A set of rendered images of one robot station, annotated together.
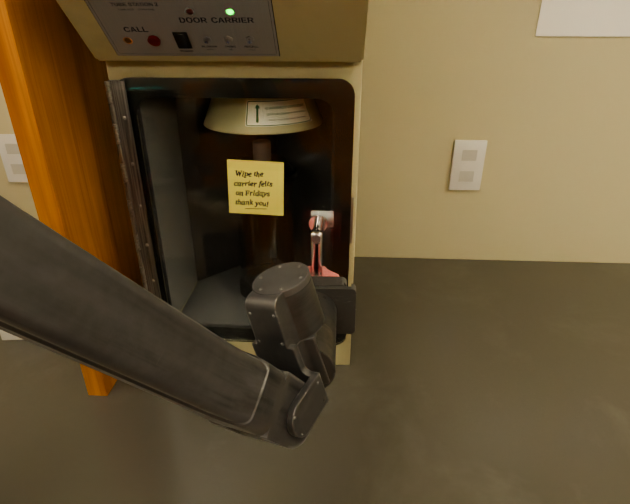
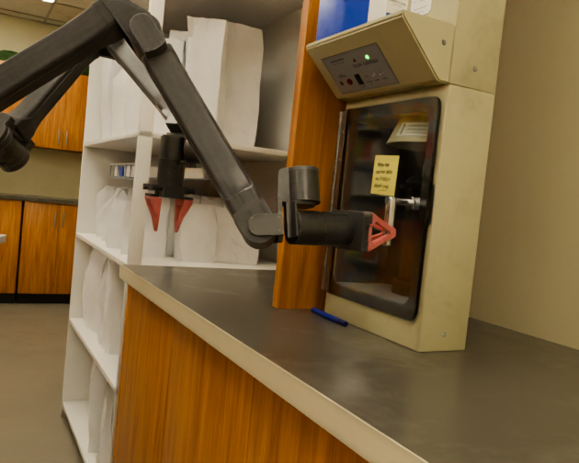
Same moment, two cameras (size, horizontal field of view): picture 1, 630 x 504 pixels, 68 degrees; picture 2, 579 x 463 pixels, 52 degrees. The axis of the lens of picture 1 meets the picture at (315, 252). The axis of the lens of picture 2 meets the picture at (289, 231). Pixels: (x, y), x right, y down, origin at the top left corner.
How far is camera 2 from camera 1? 0.87 m
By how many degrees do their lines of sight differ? 61
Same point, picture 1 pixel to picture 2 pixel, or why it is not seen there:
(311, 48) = (409, 74)
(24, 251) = (180, 85)
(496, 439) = (434, 395)
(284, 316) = (283, 180)
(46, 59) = (318, 99)
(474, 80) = not seen: outside the picture
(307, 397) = (266, 217)
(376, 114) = not seen: outside the picture
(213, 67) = (383, 99)
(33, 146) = (292, 137)
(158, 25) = (347, 71)
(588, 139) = not seen: outside the picture
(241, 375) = (236, 178)
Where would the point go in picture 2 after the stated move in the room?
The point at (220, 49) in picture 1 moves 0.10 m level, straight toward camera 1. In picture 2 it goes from (374, 83) to (338, 71)
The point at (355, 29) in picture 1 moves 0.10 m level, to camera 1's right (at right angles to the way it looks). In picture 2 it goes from (420, 56) to (465, 47)
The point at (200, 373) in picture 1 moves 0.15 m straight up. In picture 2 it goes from (217, 162) to (226, 69)
